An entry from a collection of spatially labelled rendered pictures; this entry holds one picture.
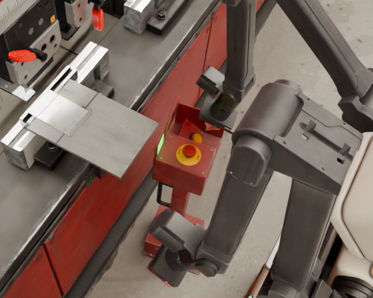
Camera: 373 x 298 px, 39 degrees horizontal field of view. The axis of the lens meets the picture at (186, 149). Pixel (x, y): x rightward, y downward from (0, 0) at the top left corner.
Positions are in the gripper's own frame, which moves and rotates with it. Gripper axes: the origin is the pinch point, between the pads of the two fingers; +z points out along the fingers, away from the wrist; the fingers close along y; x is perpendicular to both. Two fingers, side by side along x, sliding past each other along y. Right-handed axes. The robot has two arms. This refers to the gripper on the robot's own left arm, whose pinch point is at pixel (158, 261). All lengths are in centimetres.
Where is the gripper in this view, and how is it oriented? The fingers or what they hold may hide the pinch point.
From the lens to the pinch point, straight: 114.4
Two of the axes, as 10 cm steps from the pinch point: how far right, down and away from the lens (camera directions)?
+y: -4.8, 7.2, -5.0
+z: -4.8, 2.6, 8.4
